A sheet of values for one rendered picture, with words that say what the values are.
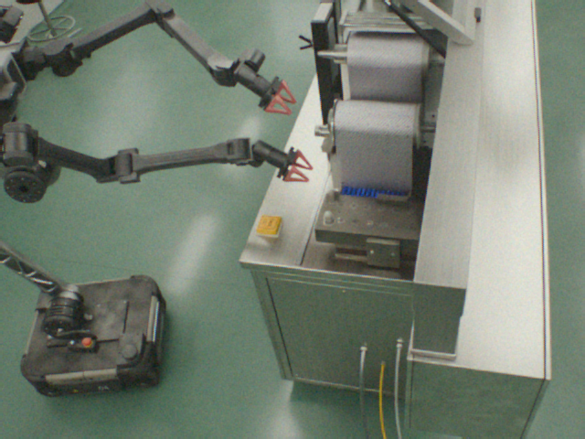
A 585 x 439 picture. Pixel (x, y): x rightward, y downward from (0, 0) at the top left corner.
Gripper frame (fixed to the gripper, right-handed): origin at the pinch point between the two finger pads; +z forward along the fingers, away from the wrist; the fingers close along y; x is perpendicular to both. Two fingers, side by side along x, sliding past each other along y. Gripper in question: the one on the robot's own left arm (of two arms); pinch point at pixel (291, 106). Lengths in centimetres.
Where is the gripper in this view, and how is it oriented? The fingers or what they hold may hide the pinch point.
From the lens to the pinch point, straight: 187.4
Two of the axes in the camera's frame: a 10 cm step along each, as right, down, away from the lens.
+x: 5.3, -4.7, -7.0
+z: 8.2, 5.1, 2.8
